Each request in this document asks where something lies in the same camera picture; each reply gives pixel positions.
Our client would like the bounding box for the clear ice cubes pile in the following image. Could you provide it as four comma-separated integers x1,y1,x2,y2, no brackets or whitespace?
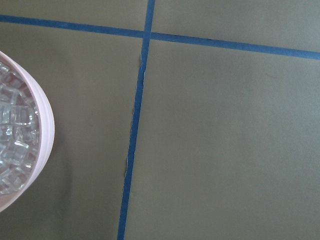
0,62,40,195

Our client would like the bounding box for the pink bowl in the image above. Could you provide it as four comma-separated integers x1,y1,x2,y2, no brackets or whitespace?
0,53,55,211

